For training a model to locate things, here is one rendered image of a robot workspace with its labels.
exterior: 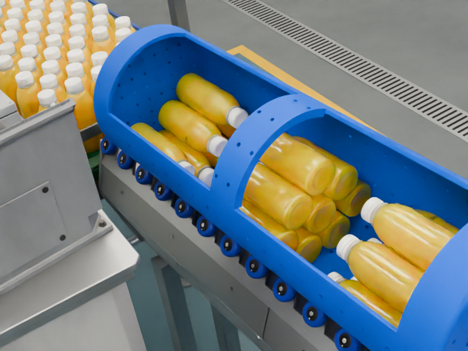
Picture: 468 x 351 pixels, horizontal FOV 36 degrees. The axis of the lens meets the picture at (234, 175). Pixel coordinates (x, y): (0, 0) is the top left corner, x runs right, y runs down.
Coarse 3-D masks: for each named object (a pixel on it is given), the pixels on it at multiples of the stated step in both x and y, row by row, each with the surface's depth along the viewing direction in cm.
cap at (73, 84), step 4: (68, 80) 163; (72, 80) 163; (76, 80) 163; (80, 80) 162; (68, 84) 162; (72, 84) 161; (76, 84) 161; (80, 84) 162; (68, 88) 162; (72, 88) 162; (76, 88) 162; (80, 88) 163
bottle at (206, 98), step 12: (180, 84) 148; (192, 84) 146; (204, 84) 145; (180, 96) 149; (192, 96) 145; (204, 96) 143; (216, 96) 142; (228, 96) 142; (192, 108) 148; (204, 108) 143; (216, 108) 141; (228, 108) 140; (240, 108) 141; (216, 120) 142
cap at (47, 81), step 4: (44, 76) 166; (48, 76) 166; (52, 76) 165; (40, 80) 164; (44, 80) 164; (48, 80) 164; (52, 80) 164; (56, 80) 165; (40, 84) 165; (44, 84) 164; (48, 84) 164; (52, 84) 164; (56, 84) 165; (48, 88) 165
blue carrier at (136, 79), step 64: (128, 64) 146; (192, 64) 157; (128, 128) 137; (256, 128) 115; (320, 128) 134; (192, 192) 125; (384, 192) 126; (448, 192) 114; (256, 256) 117; (320, 256) 128; (448, 256) 89; (384, 320) 95; (448, 320) 87
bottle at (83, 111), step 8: (72, 96) 163; (80, 96) 163; (88, 96) 164; (80, 104) 163; (88, 104) 164; (80, 112) 164; (88, 112) 165; (80, 120) 165; (88, 120) 166; (96, 120) 168; (80, 128) 167; (96, 136) 169; (88, 144) 170; (96, 144) 170; (88, 152) 171
